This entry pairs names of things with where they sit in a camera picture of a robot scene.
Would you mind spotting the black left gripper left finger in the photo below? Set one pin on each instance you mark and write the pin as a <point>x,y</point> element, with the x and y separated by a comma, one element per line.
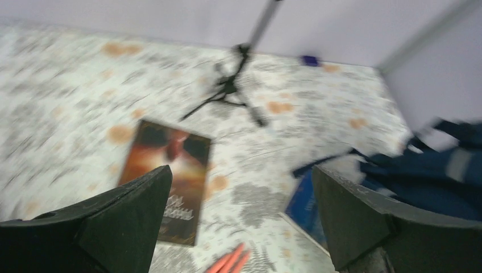
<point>115,231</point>

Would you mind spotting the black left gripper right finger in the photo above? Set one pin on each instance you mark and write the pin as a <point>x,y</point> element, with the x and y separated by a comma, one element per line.
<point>369,232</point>

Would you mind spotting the blue Animal Farm book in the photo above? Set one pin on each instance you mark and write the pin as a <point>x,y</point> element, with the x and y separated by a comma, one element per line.
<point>302,213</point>

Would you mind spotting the navy blue backpack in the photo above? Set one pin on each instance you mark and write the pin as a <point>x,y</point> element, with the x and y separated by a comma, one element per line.
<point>446,182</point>

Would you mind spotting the Three Days to See book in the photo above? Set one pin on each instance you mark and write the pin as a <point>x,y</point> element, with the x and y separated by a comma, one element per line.
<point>187,154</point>

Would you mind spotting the orange pen upper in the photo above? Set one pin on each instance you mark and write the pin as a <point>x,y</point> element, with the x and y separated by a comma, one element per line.
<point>219,264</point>

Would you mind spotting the small purple block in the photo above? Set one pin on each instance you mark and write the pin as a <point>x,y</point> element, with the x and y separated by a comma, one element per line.
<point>310,61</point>

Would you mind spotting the aluminium frame rail right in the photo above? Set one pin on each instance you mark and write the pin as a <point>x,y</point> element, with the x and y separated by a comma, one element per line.
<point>437,27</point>

